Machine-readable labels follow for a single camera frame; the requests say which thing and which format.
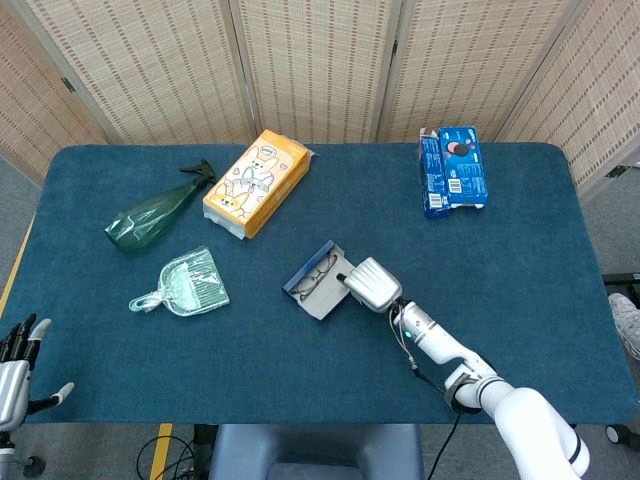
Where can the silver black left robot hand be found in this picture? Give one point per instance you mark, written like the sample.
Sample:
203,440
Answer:
12,390

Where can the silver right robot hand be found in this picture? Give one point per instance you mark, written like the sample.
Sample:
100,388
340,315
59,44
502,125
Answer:
375,285

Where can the dark thin-framed eyeglasses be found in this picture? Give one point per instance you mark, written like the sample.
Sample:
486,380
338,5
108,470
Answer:
325,265

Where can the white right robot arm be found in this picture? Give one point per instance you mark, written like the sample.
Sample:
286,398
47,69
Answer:
525,415

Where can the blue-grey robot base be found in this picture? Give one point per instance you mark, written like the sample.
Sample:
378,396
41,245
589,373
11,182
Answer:
310,450

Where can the blue Oreo cookie box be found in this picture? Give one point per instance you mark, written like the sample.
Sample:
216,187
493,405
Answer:
457,170

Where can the black caster wheel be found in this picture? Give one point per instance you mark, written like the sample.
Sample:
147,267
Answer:
617,434
35,466

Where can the blue tablecloth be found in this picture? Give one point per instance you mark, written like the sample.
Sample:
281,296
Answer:
250,360

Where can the yellow cartoon dog tissue pack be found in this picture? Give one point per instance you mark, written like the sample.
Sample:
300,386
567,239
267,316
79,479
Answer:
255,180

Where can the green dustpan brush set wrapped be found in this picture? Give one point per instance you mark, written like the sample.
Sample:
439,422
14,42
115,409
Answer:
192,285

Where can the green transparent spray bottle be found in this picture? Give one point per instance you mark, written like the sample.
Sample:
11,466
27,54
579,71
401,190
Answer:
145,220

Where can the black metal bar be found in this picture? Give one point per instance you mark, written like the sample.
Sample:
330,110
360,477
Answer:
622,279

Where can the white sneaker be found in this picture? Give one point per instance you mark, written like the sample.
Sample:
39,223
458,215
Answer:
627,322

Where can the woven bamboo folding screen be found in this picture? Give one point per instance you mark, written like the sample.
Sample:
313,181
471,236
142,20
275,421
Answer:
165,75

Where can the black screen foot bracket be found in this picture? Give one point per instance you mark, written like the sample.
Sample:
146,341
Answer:
619,171

